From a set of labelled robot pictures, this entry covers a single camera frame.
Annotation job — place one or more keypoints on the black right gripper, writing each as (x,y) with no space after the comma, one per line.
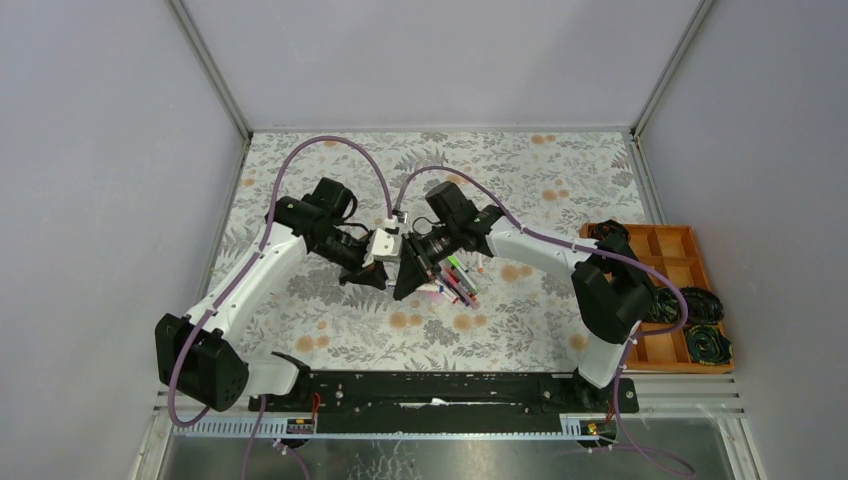
(413,274)

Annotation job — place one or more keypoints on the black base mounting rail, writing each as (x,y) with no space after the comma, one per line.
(417,396)

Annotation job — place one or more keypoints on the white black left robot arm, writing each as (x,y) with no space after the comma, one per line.
(196,352)

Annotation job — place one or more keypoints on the pink highlighter marker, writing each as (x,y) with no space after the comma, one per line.
(437,294)

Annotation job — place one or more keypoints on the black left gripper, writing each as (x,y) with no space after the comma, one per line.
(369,275)

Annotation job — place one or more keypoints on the purple pen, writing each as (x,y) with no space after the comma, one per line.
(466,296)

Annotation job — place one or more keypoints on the slotted aluminium cable duct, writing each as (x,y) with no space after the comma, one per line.
(287,427)

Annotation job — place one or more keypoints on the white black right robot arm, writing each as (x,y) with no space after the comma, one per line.
(613,293)

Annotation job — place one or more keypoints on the white marker red cap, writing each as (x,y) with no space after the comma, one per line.
(447,291)

